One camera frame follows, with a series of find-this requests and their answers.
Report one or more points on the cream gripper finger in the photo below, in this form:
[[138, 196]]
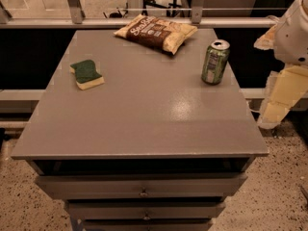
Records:
[[283, 91], [265, 42]]

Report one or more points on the green soda can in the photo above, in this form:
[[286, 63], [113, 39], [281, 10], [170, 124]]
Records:
[[215, 61]]

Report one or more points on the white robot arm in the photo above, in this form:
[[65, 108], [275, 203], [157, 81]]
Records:
[[288, 39]]

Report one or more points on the green and yellow sponge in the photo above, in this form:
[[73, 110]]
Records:
[[86, 75]]

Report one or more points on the brown chip bag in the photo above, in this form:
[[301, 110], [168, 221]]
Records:
[[156, 32]]

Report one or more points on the metal window railing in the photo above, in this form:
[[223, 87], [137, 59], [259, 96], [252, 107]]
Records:
[[59, 14]]

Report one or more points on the top grey drawer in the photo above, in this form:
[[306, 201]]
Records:
[[140, 186]]

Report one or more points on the grey drawer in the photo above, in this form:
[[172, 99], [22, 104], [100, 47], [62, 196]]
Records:
[[140, 186], [152, 225], [145, 210]]

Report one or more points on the bottom grey drawer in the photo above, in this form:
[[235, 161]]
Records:
[[152, 225]]

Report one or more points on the middle grey drawer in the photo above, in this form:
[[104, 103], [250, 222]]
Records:
[[145, 210]]

